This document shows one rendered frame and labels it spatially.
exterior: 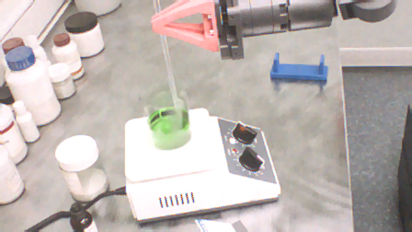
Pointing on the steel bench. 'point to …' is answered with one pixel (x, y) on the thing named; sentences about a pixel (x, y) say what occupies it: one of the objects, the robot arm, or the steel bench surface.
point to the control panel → (242, 153)
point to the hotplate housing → (196, 190)
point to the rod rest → (299, 70)
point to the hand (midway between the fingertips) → (159, 23)
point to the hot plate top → (148, 161)
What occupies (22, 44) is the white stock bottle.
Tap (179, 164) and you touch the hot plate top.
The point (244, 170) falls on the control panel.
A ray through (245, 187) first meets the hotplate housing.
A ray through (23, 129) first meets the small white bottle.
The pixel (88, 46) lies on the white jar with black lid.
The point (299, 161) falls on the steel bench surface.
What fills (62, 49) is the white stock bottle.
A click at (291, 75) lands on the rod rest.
